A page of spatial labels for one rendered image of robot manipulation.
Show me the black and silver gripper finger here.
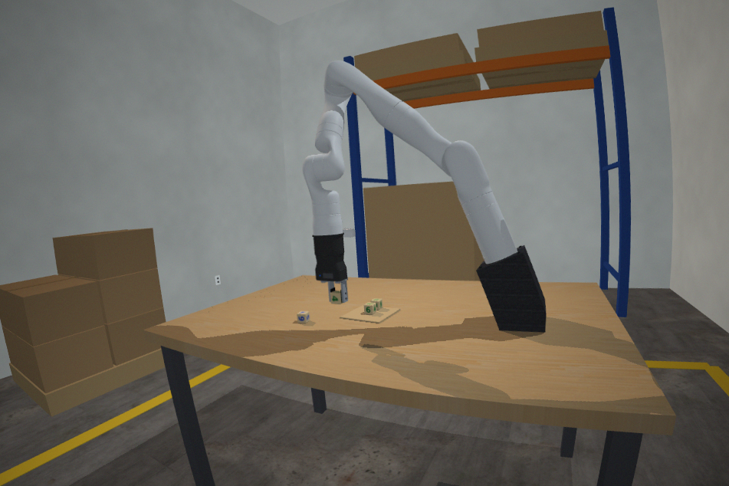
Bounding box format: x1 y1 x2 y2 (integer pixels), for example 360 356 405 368
321 281 335 300
335 277 348 303

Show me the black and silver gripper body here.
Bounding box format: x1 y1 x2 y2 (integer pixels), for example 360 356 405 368
312 214 356 281

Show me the tan flat mat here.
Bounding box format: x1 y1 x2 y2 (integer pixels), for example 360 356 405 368
340 305 400 323

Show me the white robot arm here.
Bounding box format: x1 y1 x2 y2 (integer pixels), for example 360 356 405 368
302 61 517 264

